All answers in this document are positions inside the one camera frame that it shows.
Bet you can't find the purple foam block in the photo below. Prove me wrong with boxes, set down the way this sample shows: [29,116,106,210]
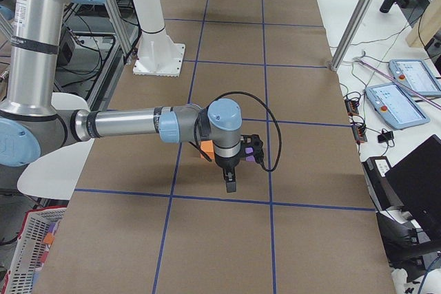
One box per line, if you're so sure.
[245,147,256,162]

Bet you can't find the near teach pendant tablet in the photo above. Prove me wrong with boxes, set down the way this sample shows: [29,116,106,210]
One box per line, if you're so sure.
[365,83,430,129]

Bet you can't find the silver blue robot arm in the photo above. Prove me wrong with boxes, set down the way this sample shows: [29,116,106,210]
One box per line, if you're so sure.
[1,0,245,193]

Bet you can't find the white plastic basket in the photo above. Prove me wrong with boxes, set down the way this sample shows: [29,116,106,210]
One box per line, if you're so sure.
[1,206,66,293]

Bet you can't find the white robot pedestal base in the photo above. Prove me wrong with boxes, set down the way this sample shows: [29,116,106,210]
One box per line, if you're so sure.
[133,0,185,77]

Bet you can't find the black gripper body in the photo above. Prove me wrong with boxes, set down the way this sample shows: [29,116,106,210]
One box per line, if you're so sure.
[215,156,240,173]

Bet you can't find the aluminium frame post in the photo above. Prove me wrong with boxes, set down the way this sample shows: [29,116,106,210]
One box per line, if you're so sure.
[329,0,373,72]

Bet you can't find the black laptop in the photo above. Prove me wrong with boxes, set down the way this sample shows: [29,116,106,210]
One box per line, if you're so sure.
[386,134,440,240]

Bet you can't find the far teach pendant tablet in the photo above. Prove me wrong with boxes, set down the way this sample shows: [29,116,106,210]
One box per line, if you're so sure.
[389,59,440,97]

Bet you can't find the orange foam block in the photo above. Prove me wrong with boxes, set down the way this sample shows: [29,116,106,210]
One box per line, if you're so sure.
[200,140,214,160]

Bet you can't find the metal stick with white hook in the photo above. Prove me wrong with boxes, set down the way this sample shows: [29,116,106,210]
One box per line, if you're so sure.
[354,51,441,105]

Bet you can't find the teach pendant tablet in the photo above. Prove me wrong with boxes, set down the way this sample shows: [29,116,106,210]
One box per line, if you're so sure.
[365,83,430,129]
[389,59,440,97]

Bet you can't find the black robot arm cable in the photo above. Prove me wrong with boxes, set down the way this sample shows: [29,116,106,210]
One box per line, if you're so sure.
[192,91,284,173]

